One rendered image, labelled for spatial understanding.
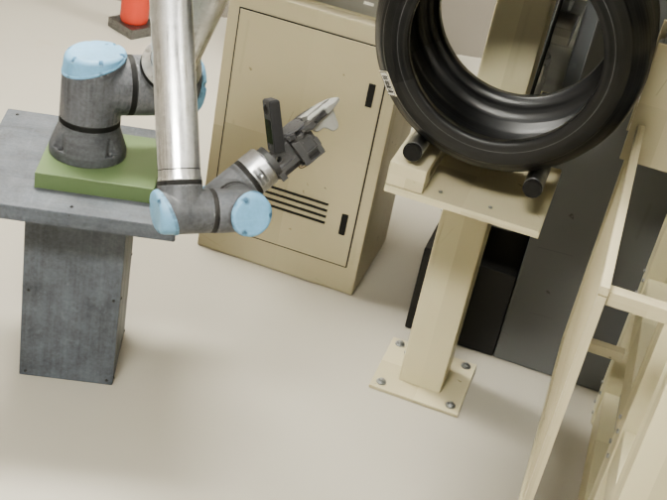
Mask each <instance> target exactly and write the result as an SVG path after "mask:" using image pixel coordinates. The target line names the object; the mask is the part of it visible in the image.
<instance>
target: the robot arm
mask: <svg viewBox="0 0 667 500"><path fill-rule="evenodd" d="M228 1H229V0H149V2H150V22H151V44H150V45H149V46H147V48H146V49H145V50H144V52H143V55H127V53H126V51H125V49H124V48H123V47H121V46H119V45H117V46H116V44H114V43H111V42H105V41H91V42H88V41H85V42H80V43H77V44H74V45H72V46H70V47H69V48H68V49H67V50H66V52H65V54H64V60H63V65H62V69H61V72H62V79H61V96H60V112H59V121H58V123H57V125H56V128H55V130H54V132H53V134H52V136H51V138H50V141H49V152H50V154H51V155H52V156H53V157H54V158H55V159H56V160H58V161H60V162H62V163H64V164H67V165H70V166H73V167H78V168H85V169H103V168H109V167H113V166H116V165H118V164H120V163H121V162H122V161H123V160H124V159H125V157H126V144H125V140H124V137H123V134H122V131H121V127H120V123H121V116H155V124H156V144H157V165H158V179H157V189H154V190H153V191H152V192H151V194H150V214H151V219H152V222H153V225H154V227H155V229H156V230H157V231H158V232H159V233H160V234H164V235H179V234H198V233H231V232H237V233H238V234H239V235H241V236H247V237H253V236H257V235H259V234H261V233H262V232H263V231H264V230H265V229H266V228H267V227H268V225H269V224H270V221H271V218H272V207H271V204H270V202H269V201H268V199H267V198H266V197H265V196H264V195H263V193H264V192H265V191H266V190H267V189H269V188H270V187H271V186H272V185H274V184H275V183H276V182H278V180H282V182H284V181H285V180H286V179H288V177H287V176H288V175H289V174H291V173H292V172H293V171H294V170H296V169H297V168H298V167H299V168H300V165H301V167H303V166H305V167H307V166H308V165H309V164H311V163H312V162H313V161H314V160H315V159H317V158H318V157H319V156H320V155H322V154H323V153H324V152H325V149H324V147H323V146H322V143H321V141H320V140H319V138H318V137H317V136H315V135H314V134H313V132H312V131H311V130H313V131H315V132H319V131H321V130H322V129H323V128H325V129H329V130H331V131H335V130H336V129H337V128H338V123H337V120H336V117H335V114H334V107H335V106H336V105H337V104H338V102H339V101H340V99H339V98H338V97H333V98H328V99H326V100H324V101H322V102H320V103H318V104H316V105H315V106H312V107H311V108H309V109H307V110H306V111H304V112H302V113H301V114H300V115H298V116H297V117H296V118H294V119H293V120H292V121H290V122H289V123H287V124H286V125H285V126H284V127H283V126H282V117H281V107H280V101H279V100H278V99H275V98H272V97H269V98H264V99H263V100H262V102H263V111H264V119H265V128H266V137H267V145H268V150H269V151H270V152H268V151H267V150H265V149H264V148H263V147H260V148H259V149H258V150H257V151H256V150H254V149H251V150H249V151H248V152H247V153H246V154H244V155H243V156H242V157H241V158H239V159H238V160H237V161H236V162H235V163H234V164H232V165H231V166H230V167H228V168H227V169H226V170H225V171H223V172H222V173H221V174H220V175H218V176H217V177H216V178H215V179H213V180H212V181H211V182H210V183H209V184H207V185H206V186H202V177H201V175H200V135H199V115H198V111H199V110H200V109H201V107H202V105H203V102H204V99H205V94H206V87H205V84H206V71H205V67H204V64H203V62H202V61H201V57H202V55H203V53H204V50H205V48H206V46H207V44H208V42H209V40H210V38H211V36H212V34H213V32H214V30H215V28H216V26H217V24H218V22H219V19H220V17H221V15H222V13H223V11H224V9H225V7H226V5H227V3H228ZM276 159H277V160H276ZM303 161H304V162H303ZM303 168H304V167H303ZM300 169H302V168H300Z"/></svg>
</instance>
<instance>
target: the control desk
mask: <svg viewBox="0 0 667 500"><path fill-rule="evenodd" d="M377 5H378V0H229V7H228V14H227V22H226V29H225V37H224V45H223V52H222V60H221V67H220V75H219V82H218V90H217V98H216V104H215V112H214V119H213V127H212V134H211V142H210V150H209V157H208V165H207V172H206V180H205V185H207V184H209V183H210V182H211V181H212V180H213V179H215V178H216V177H217V176H218V175H220V174H221V173H222V172H223V171H225V170H226V169H227V168H228V167H230V166H231V165H232V164H234V163H235V162H236V161H237V160H238V159H239V158H241V157H242V156H243V155H244V154H246V153H247V152H248V151H249V150H251V149H254V150H256V151H257V150H258V149H259V148H260V147H263V148H264V149H265V150H267V151H268V152H270V151H269V150H268V145H267V137H266V128H265V119H264V111H263V102H262V100H263V99H264V98H269V97H272V98H275V99H278V100H279V101H280V107H281V117H282V126H283V127H284V126H285V125H286V124H287V123H289V122H290V121H292V120H293V119H294V118H296V117H297V116H298V115H300V114H301V113H302V112H304V111H306V110H307V109H309V108H311V107H312V106H315V105H316V104H318V103H320V102H322V101H324V100H326V99H328V98H333V97H338V98H339V99H340V101H339V102H338V104H337V105H336V106H335V107H334V109H333V111H334V114H335V117H336V120H337V123H338V128H337V129H336V130H335V131H331V130H329V129H325V128H323V129H322V130H321V131H319V132H315V131H313V130H311V131H312V132H313V134H314V135H315V136H317V137H318V138H319V140H320V141H321V143H322V146H323V147H324V149H325V152H324V153H323V154H322V155H320V156H319V157H318V158H317V159H315V160H314V161H313V162H312V163H311V164H309V165H308V166H307V167H305V166H303V167H304V168H303V167H301V165H300V168H302V169H300V168H299V167H298V168H297V169H296V170H294V171H293V172H292V173H291V174H289V175H288V176H287V177H288V179H286V180H285V181H284V182H282V180H278V182H276V183H275V184H274V185H272V186H271V187H270V188H269V189H267V190H266V191H265V192H264V193H263V195H264V196H265V197H266V198H267V199H268V201H269V202H270V204H271V207H272V218H271V221H270V224H269V225H268V227H267V228H266V229H265V230H264V231H263V232H262V233H261V234H259V235H257V236H253V237H247V236H241V235H239V234H238V233H237V232H231V233H199V239H198V244H199V245H202V246H205V247H208V248H211V249H214V250H217V251H220V252H223V253H226V254H229V255H232V256H235V257H238V258H241V259H244V260H247V261H250V262H253V263H256V264H259V265H262V266H265V267H268V268H271V269H274V270H277V271H280V272H283V273H286V274H289V275H292V276H295V277H298V278H301V279H304V280H307V281H310V282H313V283H316V284H319V285H322V286H325V287H328V288H331V289H334V290H337V291H340V292H343V293H346V294H349V295H352V294H353V292H354V291H355V289H356V287H357V286H358V284H359V282H360V281H361V279H362V278H363V276H364V274H365V273H366V271H367V269H368V268H369V266H370V264H371V263H372V261H373V259H374V258H375V256H376V255H377V253H378V251H379V250H380V248H381V246H382V245H383V243H384V241H385V239H386V234H387V230H388V226H389V222H390V217H391V213H392V209H393V204H394V200H395V196H396V194H394V193H391V192H388V191H384V187H385V184H386V178H387V174H388V170H389V165H390V162H391V160H392V159H393V157H394V156H395V155H396V153H397V152H398V150H399V149H400V147H401V146H402V144H403V143H404V142H405V140H406V139H407V137H408V136H409V134H410V133H411V128H412V126H411V125H410V124H409V123H408V122H407V121H406V119H405V118H404V117H403V116H402V114H401V113H400V111H399V110H398V108H397V107H396V105H395V104H394V102H393V100H392V99H391V97H390V95H388V92H387V89H386V87H385V84H384V82H383V79H382V77H381V74H380V69H379V65H378V60H377V55H376V48H375V19H376V11H377Z"/></svg>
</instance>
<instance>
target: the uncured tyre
mask: <svg viewBox="0 0 667 500"><path fill-rule="evenodd" d="M590 1H591V3H592V4H593V6H594V8H595V10H596V12H597V15H598V17H599V20H600V26H601V30H602V35H603V43H604V58H603V59H602V60H601V62H600V63H599V64H598V65H597V66H596V67H595V68H594V69H593V70H592V71H591V72H590V73H589V74H588V75H586V76H585V77H584V78H582V79H581V80H579V81H578V82H576V83H574V84H572V85H570V86H568V87H566V88H563V89H561V90H558V91H554V92H550V93H544V94H518V93H512V92H508V91H504V90H501V89H499V88H496V87H494V86H492V85H490V84H488V83H486V82H484V81H482V80H481V79H479V78H478V77H477V76H475V75H474V74H473V73H472V72H470V71H469V70H468V69H467V68H466V67H465V66H464V64H463V63H462V62H461V61H460V60H459V58H458V57H457V55H456V54H455V52H454V51H453V49H452V47H451V45H450V43H449V41H448V38H447V35H446V32H445V29H444V25H443V19H442V0H378V5H377V11H376V19H375V48H376V55H377V60H378V65H379V69H380V70H383V71H387V72H388V74H389V77H390V79H391V82H392V84H393V87H394V90H395V92H396V95H397V96H391V95H390V97H391V99H392V100H393V102H394V104H395V105H396V107H397V108H398V110H399V111H400V113H401V114H402V116H403V117H404V118H405V119H406V121H407V122H408V123H409V124H410V125H411V126H412V127H413V128H414V129H415V130H416V131H417V132H418V133H419V134H420V135H421V136H422V137H423V138H424V139H426V140H427V141H428V142H429V143H431V144H432V145H433V146H435V147H436V148H438V149H439V150H441V151H442V152H444V153H446V154H448V155H450V156H451V157H453V158H456V159H458V160H460V161H462V162H465V163H468V164H470V165H474V166H477V167H481V168H485V169H489V170H495V171H503V172H528V171H536V170H542V169H547V168H551V167H555V166H558V165H561V164H564V163H566V162H569V161H571V160H573V159H575V158H576V157H578V156H580V155H582V154H584V153H586V152H587V151H589V150H591V149H592V148H594V147H595V146H597V145H598V144H600V143H601V142H602V141H603V140H605V139H606V138H607V137H608V136H609V135H611V134H612V133H613V132H614V131H615V130H616V129H617V128H618V127H619V126H620V124H621V123H622V122H623V121H624V120H625V119H626V117H627V116H628V115H629V113H630V112H631V110H632V109H633V107H634V106H635V104H636V102H637V101H638V99H639V97H640V95H641V93H642V91H643V89H644V86H645V84H646V81H647V78H648V75H649V72H650V69H651V65H652V60H653V56H654V52H655V48H656V43H657V39H658V33H659V23H660V4H659V0H590Z"/></svg>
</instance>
